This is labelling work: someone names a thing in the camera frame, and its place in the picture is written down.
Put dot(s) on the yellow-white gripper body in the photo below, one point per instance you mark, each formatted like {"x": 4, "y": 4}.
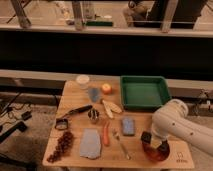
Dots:
{"x": 155, "y": 142}

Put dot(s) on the black eraser block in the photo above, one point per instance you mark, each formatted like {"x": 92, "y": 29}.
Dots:
{"x": 146, "y": 137}

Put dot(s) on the red bowl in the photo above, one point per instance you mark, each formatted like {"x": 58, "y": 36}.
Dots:
{"x": 156, "y": 154}

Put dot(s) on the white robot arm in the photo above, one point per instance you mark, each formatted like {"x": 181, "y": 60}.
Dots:
{"x": 170, "y": 119}

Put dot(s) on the blue sponge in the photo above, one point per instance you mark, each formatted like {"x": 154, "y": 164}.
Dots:
{"x": 128, "y": 126}

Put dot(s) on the metal spoon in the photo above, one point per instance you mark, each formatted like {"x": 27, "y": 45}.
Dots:
{"x": 117, "y": 137}

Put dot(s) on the orange carrot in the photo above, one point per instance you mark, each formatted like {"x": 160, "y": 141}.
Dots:
{"x": 105, "y": 137}

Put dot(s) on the green plastic tray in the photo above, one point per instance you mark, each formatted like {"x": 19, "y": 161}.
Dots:
{"x": 143, "y": 92}

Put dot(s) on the grey-blue cloth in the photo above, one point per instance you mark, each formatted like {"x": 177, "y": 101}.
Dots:
{"x": 90, "y": 145}

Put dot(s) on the red-yellow apple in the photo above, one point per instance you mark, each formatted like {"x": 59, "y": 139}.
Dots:
{"x": 106, "y": 88}

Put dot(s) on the clear blue glass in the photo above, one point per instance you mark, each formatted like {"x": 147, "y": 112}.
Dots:
{"x": 94, "y": 94}

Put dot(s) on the bunch of red grapes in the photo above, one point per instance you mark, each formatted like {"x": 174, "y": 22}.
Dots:
{"x": 63, "y": 144}

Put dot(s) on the white plastic cup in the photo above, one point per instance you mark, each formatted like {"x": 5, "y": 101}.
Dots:
{"x": 83, "y": 81}

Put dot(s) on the black-handled knife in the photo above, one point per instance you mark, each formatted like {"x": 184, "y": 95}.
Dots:
{"x": 77, "y": 110}

